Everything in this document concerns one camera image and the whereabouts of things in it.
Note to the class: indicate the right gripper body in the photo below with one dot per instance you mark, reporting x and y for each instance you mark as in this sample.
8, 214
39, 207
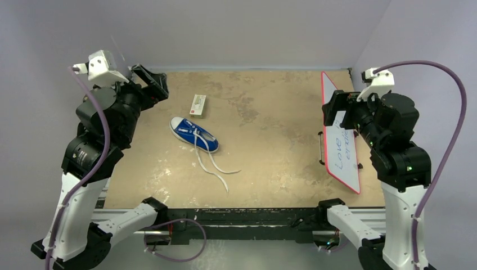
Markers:
337, 108

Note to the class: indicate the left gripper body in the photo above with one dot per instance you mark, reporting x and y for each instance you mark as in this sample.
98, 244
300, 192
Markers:
151, 94

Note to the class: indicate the white shoelace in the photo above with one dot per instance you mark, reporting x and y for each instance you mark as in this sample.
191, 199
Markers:
212, 160

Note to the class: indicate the blue canvas sneaker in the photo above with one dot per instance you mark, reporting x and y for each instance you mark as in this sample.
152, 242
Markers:
189, 132

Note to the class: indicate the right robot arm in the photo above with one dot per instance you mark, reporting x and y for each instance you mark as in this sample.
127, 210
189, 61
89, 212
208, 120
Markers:
386, 124

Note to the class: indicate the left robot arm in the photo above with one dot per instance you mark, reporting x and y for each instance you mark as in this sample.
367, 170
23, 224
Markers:
108, 116

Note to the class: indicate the red framed whiteboard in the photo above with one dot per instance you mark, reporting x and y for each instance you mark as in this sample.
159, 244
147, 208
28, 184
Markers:
340, 155

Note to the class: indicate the small white cardboard box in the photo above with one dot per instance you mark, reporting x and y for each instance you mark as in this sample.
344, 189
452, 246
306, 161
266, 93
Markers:
197, 109

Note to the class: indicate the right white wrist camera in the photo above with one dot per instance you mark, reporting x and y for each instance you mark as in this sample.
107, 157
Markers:
378, 82

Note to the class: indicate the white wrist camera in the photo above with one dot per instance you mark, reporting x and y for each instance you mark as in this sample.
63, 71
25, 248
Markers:
378, 82
101, 69

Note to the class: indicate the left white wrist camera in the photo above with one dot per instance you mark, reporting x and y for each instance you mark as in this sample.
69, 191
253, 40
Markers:
101, 69

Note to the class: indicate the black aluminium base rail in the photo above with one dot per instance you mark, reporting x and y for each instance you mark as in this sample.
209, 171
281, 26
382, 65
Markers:
322, 225

